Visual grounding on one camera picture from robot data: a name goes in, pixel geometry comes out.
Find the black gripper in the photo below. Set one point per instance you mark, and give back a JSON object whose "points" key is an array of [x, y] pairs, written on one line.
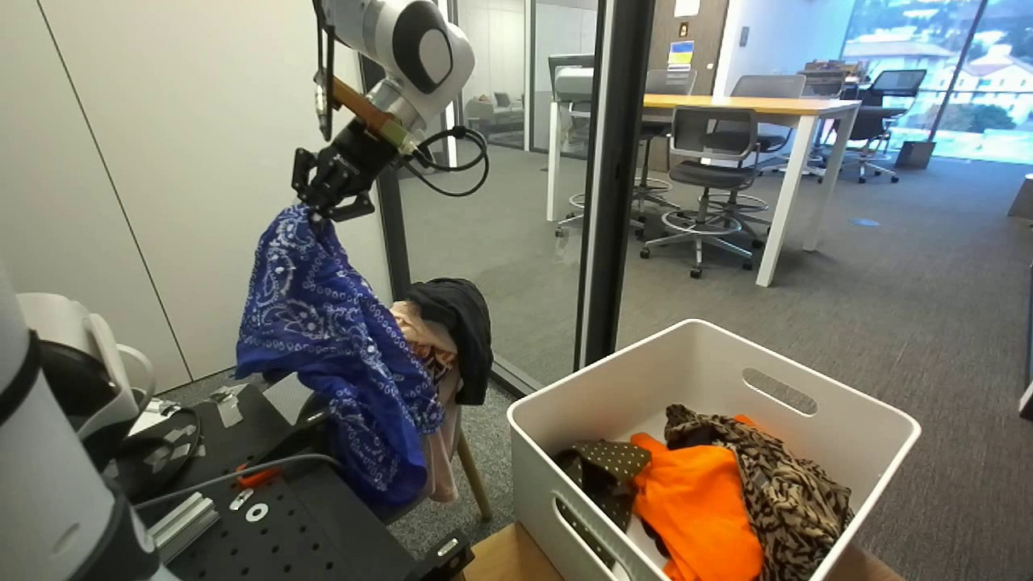
{"points": [[359, 155]]}

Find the blue paisley bandana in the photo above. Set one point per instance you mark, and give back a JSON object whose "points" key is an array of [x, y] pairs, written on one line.
{"points": [[334, 334]]}

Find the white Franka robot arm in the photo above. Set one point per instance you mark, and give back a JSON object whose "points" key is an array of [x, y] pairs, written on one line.
{"points": [[409, 50]]}

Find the beige cloth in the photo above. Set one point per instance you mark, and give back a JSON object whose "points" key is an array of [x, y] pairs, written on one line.
{"points": [[422, 328]]}

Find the black cloth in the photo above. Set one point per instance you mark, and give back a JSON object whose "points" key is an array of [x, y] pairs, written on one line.
{"points": [[464, 325]]}

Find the black perforated robot table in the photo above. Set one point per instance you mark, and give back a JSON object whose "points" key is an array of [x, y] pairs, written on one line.
{"points": [[293, 527]]}

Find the grey swivel chair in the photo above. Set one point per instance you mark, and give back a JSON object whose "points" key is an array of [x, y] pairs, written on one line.
{"points": [[705, 173]]}

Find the dark polka dot cloth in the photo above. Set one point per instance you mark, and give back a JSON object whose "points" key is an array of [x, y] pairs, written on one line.
{"points": [[609, 467]]}

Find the white plastic storage bin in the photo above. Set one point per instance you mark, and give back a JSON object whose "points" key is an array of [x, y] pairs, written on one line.
{"points": [[713, 377]]}

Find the white table wooden top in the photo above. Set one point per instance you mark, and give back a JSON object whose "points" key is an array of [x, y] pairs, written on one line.
{"points": [[777, 119]]}

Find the orange cloth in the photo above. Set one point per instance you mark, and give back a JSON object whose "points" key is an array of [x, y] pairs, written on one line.
{"points": [[696, 505]]}

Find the brown animal print cloth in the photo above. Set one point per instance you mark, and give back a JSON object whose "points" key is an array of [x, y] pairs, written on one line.
{"points": [[787, 485]]}

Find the black mesh office chair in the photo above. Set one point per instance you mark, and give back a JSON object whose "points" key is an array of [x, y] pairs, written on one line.
{"points": [[876, 116]]}

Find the black door frame post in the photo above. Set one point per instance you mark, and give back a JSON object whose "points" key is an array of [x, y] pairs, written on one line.
{"points": [[609, 182]]}

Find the silver metal bracket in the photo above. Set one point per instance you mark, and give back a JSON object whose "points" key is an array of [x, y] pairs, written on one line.
{"points": [[182, 525]]}

